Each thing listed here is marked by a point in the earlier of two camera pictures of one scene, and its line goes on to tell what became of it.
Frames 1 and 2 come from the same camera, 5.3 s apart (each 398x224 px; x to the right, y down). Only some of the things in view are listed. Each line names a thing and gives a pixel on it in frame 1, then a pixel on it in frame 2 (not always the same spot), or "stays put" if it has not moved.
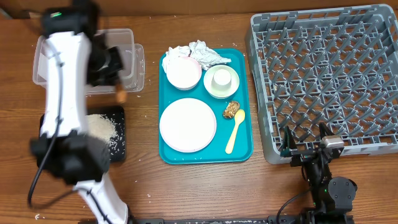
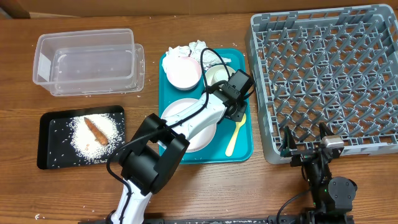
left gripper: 107,79 → 242,106
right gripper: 300,155 stays put
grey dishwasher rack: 338,66 stays put
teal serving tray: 232,142 stays put
